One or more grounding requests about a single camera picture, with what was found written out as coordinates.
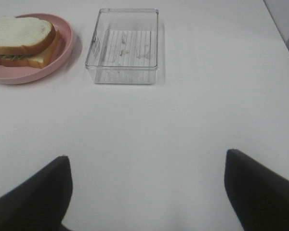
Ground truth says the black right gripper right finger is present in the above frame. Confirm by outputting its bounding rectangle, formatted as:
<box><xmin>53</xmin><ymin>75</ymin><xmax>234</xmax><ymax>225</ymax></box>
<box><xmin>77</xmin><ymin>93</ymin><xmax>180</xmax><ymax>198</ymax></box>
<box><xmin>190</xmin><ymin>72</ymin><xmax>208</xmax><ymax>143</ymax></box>
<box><xmin>225</xmin><ymin>149</ymin><xmax>289</xmax><ymax>231</ymax></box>

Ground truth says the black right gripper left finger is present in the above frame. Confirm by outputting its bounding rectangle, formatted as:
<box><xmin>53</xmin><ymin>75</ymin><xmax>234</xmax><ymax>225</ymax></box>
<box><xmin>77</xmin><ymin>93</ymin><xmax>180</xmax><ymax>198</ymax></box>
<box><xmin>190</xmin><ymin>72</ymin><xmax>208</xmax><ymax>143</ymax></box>
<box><xmin>0</xmin><ymin>156</ymin><xmax>73</xmax><ymax>231</ymax></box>

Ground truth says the clear plastic right tray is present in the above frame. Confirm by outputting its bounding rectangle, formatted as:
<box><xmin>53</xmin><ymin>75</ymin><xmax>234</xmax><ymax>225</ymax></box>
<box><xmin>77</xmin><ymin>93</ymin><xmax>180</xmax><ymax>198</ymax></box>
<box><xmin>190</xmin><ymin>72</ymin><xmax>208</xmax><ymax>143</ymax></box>
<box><xmin>85</xmin><ymin>8</ymin><xmax>159</xmax><ymax>85</ymax></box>

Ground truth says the pink round plate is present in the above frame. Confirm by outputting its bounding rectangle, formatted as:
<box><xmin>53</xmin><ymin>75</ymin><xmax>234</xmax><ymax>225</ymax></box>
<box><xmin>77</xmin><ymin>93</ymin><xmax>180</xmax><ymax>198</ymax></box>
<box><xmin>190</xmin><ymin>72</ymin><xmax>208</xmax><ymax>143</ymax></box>
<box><xmin>0</xmin><ymin>13</ymin><xmax>75</xmax><ymax>85</ymax></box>

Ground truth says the green lettuce leaf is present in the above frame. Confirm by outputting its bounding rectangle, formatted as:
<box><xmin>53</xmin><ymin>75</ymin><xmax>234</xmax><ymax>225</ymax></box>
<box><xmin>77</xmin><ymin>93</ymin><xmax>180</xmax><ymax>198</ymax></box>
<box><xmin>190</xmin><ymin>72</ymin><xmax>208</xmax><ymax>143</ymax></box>
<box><xmin>0</xmin><ymin>55</ymin><xmax>27</xmax><ymax>60</ymax></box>

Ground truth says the white bread slice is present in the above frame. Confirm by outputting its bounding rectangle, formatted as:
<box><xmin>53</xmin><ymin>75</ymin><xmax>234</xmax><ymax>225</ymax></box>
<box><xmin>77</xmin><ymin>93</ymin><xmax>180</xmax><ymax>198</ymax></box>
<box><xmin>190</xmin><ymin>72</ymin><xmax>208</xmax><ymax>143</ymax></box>
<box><xmin>0</xmin><ymin>29</ymin><xmax>61</xmax><ymax>69</ymax></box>
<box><xmin>0</xmin><ymin>16</ymin><xmax>56</xmax><ymax>55</ymax></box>

